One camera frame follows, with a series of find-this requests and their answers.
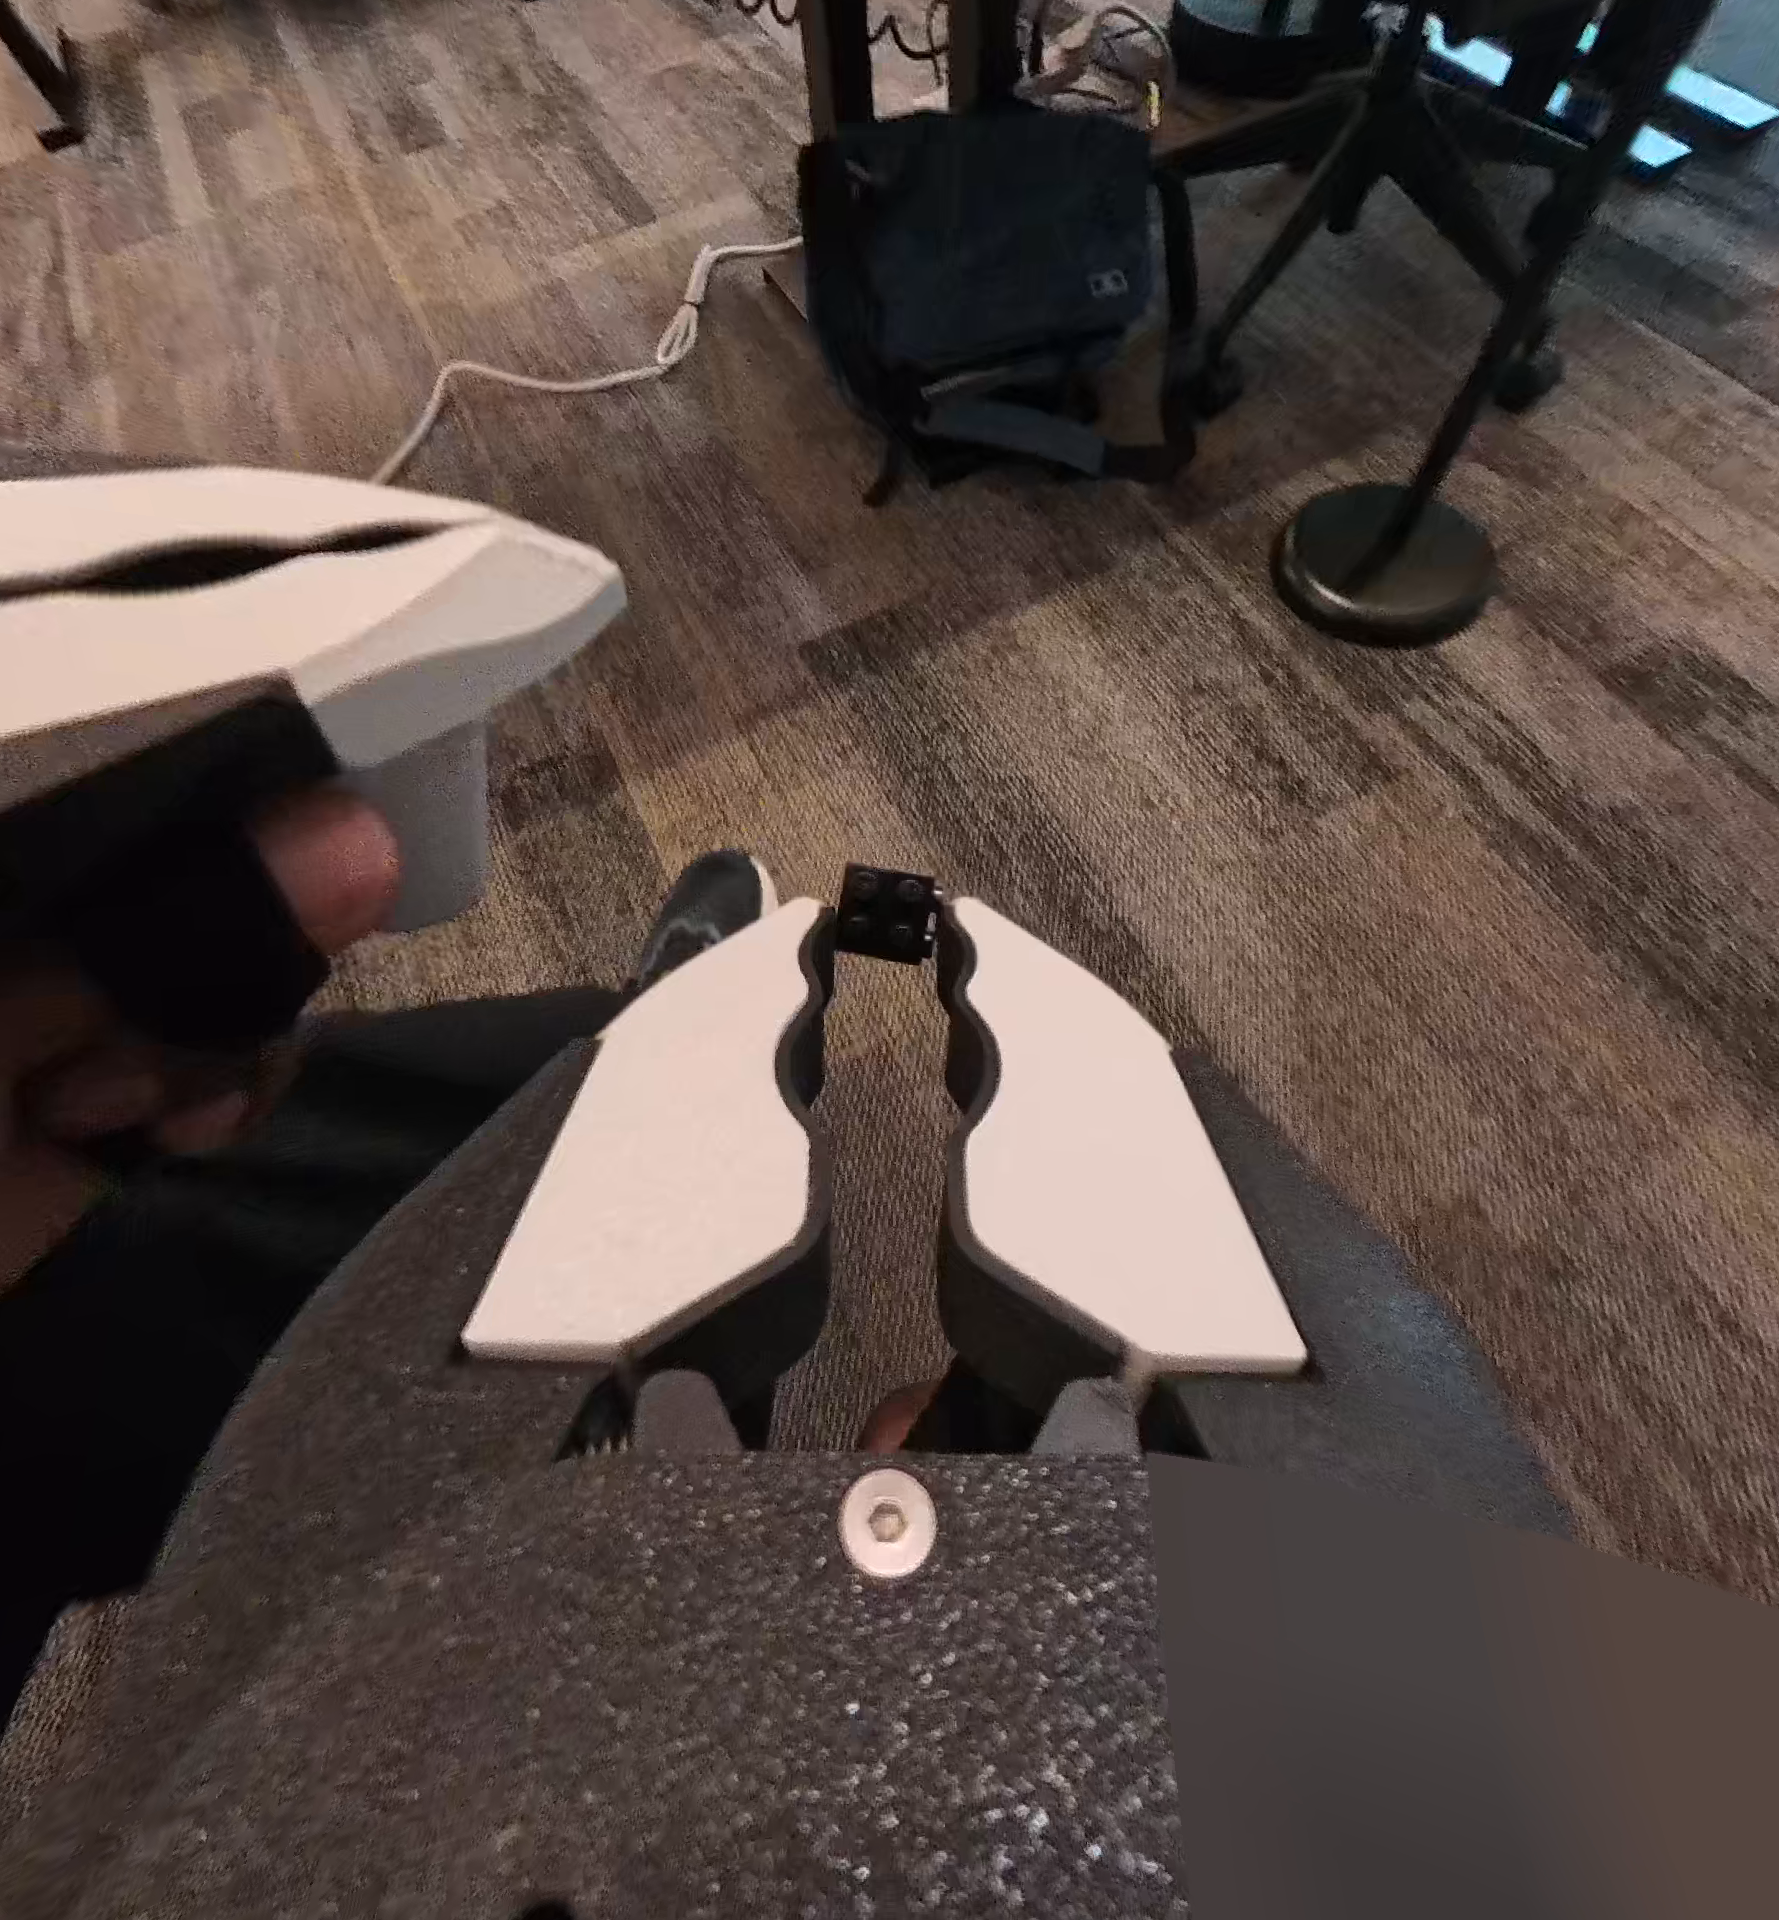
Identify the dark backpack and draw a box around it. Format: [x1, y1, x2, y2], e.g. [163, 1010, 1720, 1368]
[797, 104, 1206, 508]

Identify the black round stand base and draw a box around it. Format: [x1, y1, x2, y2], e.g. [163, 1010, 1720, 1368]
[1272, 196, 1581, 651]

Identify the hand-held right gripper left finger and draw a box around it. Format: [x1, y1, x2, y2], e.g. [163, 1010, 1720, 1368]
[463, 899, 839, 1367]

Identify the black square toy brick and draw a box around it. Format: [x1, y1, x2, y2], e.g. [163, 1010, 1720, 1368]
[833, 864, 938, 970]

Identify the black swivel chair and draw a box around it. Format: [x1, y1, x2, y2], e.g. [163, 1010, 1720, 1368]
[1197, 0, 1725, 423]

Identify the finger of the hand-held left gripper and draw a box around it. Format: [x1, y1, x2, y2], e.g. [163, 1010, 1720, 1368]
[0, 527, 631, 765]
[0, 466, 515, 607]

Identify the white power cable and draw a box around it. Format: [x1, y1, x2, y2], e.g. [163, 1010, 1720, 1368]
[367, 231, 808, 488]

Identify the person's black shoe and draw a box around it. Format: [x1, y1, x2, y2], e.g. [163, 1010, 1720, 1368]
[625, 848, 781, 999]

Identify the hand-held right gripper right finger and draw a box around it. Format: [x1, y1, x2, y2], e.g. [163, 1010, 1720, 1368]
[936, 899, 1311, 1384]

